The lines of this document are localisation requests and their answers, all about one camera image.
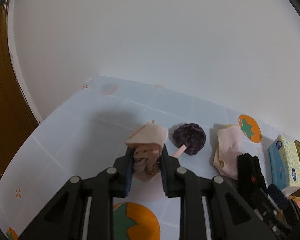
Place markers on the black fuzzy sock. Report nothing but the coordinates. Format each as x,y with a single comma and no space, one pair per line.
250,179

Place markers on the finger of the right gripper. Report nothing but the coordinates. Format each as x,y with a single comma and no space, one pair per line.
278,217

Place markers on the pink sock yellow trim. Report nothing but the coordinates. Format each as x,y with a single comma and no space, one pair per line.
230,146

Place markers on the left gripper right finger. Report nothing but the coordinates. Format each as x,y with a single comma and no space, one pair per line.
209,205

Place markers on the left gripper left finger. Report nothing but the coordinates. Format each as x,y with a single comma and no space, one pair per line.
83,208

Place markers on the beige pink sock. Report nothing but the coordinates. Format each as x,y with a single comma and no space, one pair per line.
147,142

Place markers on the brown wooden door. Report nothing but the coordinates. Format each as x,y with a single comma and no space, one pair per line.
17,121

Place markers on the yellow patterned tissue pack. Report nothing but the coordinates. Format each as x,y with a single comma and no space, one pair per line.
285,165

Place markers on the yellow round tin pink lid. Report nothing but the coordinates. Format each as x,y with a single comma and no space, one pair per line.
295,199

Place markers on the purple fuzzy scrunchie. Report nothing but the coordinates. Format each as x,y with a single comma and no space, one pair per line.
192,136

